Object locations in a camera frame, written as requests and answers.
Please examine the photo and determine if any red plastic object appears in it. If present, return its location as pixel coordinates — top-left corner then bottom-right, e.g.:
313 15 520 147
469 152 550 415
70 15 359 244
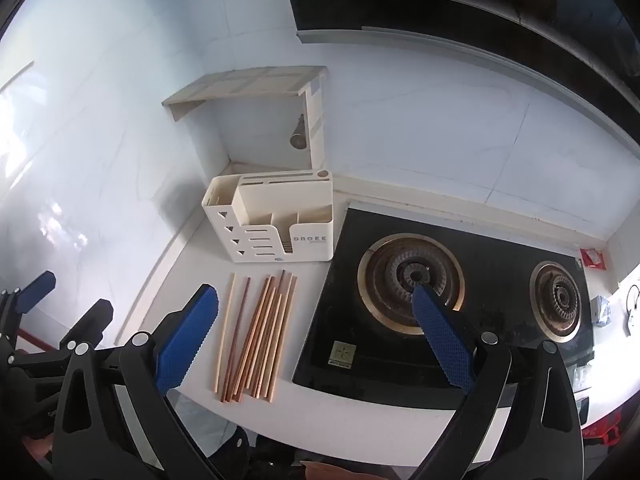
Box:
582 410 627 447

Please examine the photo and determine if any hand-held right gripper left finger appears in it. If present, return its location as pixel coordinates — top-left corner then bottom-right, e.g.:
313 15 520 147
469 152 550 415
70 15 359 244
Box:
52 284 221 480

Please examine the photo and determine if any black range hood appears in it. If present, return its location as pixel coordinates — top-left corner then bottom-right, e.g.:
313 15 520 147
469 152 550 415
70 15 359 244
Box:
277 0 640 161

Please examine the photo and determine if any red packet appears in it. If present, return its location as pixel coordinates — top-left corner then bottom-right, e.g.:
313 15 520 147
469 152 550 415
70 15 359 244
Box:
581 247 607 271

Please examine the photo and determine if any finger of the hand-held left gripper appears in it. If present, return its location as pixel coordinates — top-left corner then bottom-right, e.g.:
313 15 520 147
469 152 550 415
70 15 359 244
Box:
0 271 56 342
59 299 114 352

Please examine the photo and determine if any large gas stove burner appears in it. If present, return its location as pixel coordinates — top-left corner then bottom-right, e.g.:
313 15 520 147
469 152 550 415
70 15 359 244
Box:
357 232 466 336

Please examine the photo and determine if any small gas stove burner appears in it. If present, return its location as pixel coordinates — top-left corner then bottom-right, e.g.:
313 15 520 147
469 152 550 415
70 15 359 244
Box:
529 260 583 343

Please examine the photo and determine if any beige corner shelf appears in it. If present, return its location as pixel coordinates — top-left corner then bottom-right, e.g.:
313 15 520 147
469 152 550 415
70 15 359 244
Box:
161 65 328 171

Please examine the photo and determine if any row of wooden chopsticks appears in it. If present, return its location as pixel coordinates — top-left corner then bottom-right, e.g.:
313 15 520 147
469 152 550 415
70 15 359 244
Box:
212 270 299 403

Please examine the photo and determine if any black glass gas stove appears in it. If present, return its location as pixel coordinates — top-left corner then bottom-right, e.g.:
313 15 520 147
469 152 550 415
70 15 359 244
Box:
291 200 596 411

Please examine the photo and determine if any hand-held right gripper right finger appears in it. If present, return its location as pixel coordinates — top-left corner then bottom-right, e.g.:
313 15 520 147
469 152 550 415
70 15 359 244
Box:
410 285 584 480

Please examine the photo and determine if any crumpled white blue bag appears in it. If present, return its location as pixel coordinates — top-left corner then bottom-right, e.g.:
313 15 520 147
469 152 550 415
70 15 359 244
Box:
590 295 614 327

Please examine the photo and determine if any white utensil holder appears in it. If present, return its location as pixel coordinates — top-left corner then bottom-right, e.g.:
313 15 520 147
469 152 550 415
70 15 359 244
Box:
201 170 334 263

